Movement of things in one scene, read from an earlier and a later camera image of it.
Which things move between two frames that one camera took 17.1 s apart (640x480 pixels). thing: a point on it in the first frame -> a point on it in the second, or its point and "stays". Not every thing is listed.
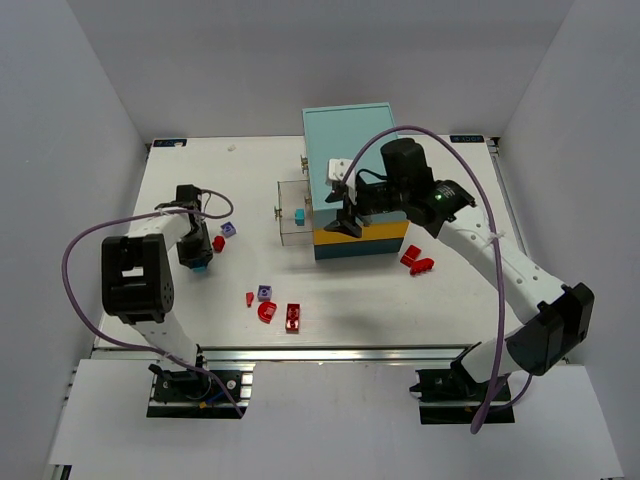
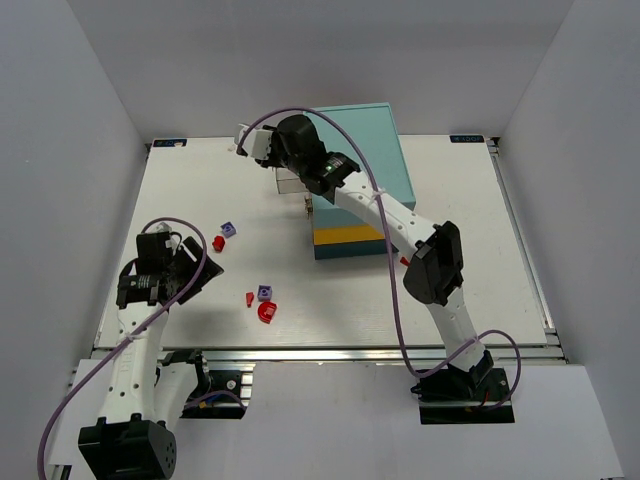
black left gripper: [194, 256] -> [198, 270]
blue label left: [169, 142] stays
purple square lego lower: [264, 293] stays
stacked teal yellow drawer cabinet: [356, 133] stays
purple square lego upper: [229, 229] stays
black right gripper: [353, 206] -> [273, 161]
